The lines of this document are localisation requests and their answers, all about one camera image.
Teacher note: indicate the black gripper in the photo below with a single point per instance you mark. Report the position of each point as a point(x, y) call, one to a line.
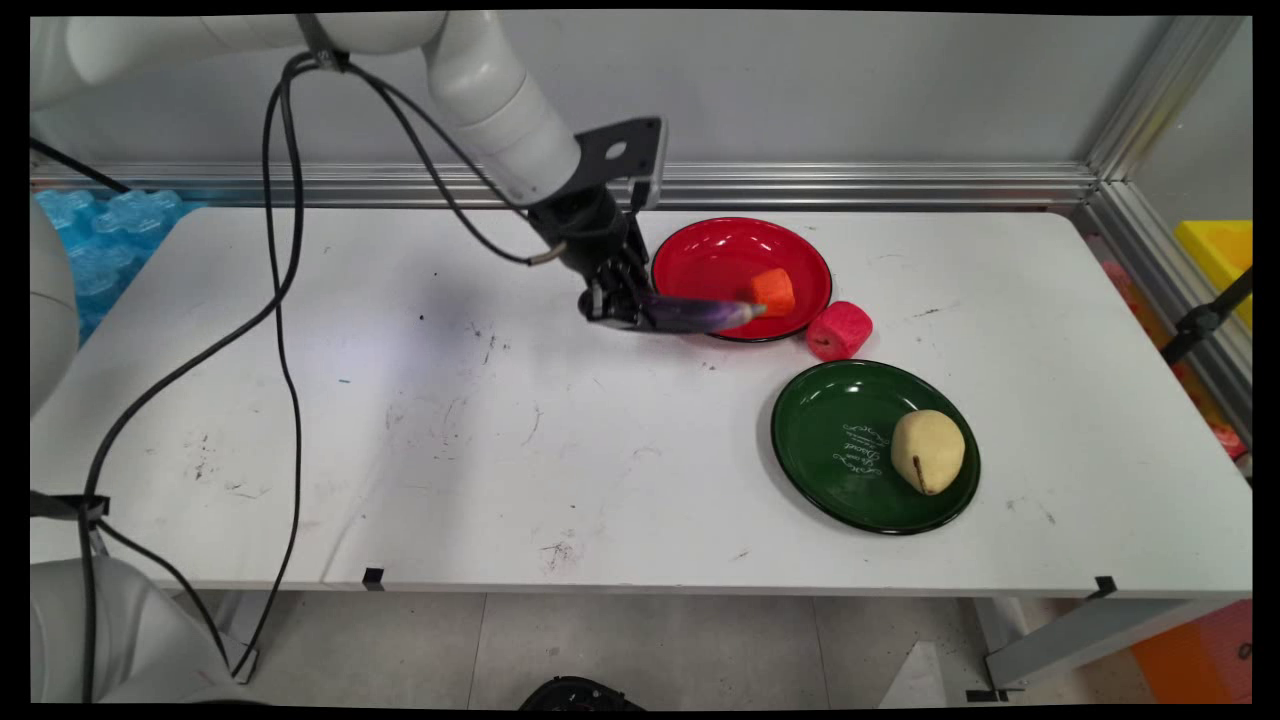
point(590, 235)

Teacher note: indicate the purple toy eggplant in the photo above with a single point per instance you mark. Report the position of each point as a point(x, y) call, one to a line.
point(700, 314)

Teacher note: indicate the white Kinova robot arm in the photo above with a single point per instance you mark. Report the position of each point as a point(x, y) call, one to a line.
point(480, 90)

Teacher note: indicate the red plate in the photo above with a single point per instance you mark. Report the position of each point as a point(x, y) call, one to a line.
point(720, 260)

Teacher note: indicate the orange toy carrot piece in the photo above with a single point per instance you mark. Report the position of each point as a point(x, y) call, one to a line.
point(775, 291)

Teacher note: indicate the pink red toy block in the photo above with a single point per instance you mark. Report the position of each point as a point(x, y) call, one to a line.
point(840, 330)

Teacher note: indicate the green plate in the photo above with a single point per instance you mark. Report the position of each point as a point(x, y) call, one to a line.
point(835, 445)

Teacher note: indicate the yellow toy pear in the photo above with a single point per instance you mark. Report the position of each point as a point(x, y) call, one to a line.
point(928, 450)

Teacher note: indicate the black object on floor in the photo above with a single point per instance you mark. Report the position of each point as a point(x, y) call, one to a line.
point(580, 695)

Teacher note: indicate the white table leg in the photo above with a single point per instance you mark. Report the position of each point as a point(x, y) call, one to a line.
point(250, 630)
point(1080, 640)

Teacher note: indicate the black stand clamp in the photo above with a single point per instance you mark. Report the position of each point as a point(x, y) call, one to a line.
point(1200, 322)

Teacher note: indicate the yellow plastic bin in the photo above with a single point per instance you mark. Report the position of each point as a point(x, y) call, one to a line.
point(1225, 255)

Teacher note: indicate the orange box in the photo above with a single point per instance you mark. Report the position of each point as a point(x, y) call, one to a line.
point(1200, 655)

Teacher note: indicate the horizontal aluminium frame rail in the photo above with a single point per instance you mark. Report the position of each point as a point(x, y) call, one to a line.
point(850, 185)

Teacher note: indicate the side aluminium frame rail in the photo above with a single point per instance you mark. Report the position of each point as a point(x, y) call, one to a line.
point(1165, 285)

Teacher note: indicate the upright aluminium frame post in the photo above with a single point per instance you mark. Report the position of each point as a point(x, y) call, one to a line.
point(1160, 95)

